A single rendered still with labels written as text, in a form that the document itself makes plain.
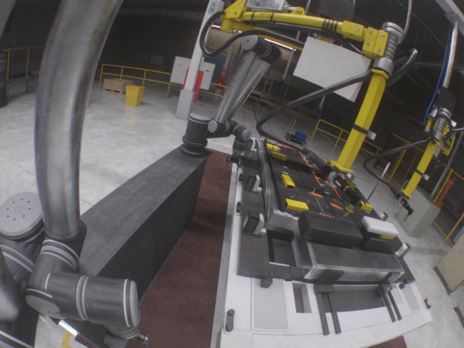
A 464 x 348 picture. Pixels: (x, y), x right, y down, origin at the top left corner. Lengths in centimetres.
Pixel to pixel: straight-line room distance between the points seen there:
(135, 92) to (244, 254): 629
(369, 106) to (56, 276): 113
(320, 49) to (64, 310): 125
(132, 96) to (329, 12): 632
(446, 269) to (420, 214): 158
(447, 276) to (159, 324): 535
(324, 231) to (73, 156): 111
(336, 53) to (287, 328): 127
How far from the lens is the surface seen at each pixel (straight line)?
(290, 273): 111
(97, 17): 33
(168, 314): 175
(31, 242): 66
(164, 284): 186
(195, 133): 169
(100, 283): 44
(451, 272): 545
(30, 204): 69
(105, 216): 110
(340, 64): 100
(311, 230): 110
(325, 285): 120
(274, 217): 126
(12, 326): 59
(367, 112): 91
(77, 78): 33
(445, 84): 222
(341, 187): 92
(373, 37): 100
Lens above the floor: 166
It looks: 27 degrees down
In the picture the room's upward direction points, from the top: 18 degrees clockwise
